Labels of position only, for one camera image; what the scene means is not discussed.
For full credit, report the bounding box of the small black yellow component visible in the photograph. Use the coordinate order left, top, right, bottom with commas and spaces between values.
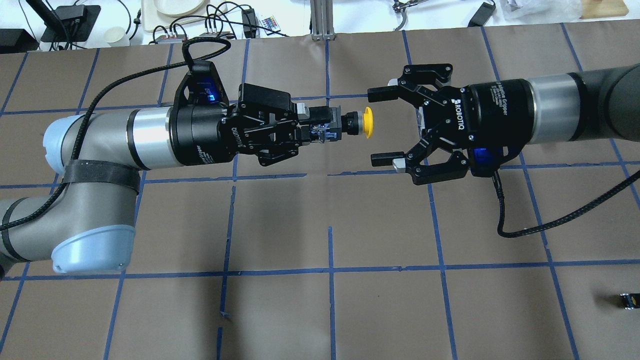
619, 292, 640, 310

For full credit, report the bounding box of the beige round plate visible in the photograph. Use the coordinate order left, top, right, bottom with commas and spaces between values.
153, 0, 205, 18

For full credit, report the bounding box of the yellow push button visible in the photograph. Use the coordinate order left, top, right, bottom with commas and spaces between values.
309, 105, 374, 144

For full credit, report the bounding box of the aluminium frame post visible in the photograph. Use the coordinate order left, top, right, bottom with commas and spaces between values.
310, 0, 336, 41

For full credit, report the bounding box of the beige tray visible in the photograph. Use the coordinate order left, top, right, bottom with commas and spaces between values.
141, 0, 217, 32

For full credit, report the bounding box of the black power adapter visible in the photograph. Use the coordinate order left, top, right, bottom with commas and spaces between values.
467, 0, 497, 28

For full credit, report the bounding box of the black cable bundle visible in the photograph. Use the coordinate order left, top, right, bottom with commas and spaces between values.
152, 4, 288, 42

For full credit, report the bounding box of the black monitor stand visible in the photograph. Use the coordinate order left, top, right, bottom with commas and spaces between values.
26, 0, 102, 44

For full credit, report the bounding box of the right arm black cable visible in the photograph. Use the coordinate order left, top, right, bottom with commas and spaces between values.
492, 170, 640, 239

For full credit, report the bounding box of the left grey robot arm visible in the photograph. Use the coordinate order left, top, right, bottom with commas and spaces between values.
1, 80, 342, 277

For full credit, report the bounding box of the colourful remote control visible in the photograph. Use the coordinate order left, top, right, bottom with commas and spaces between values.
260, 16, 281, 32

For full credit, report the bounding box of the white paper cup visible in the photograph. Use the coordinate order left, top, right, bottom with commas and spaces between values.
103, 26, 130, 48

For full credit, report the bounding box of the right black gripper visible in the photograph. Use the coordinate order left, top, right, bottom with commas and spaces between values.
367, 63, 534, 186

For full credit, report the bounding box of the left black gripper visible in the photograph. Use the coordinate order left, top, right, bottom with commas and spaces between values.
169, 82, 332, 167

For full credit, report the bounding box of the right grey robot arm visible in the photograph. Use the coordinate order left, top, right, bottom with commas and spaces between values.
367, 63, 640, 185

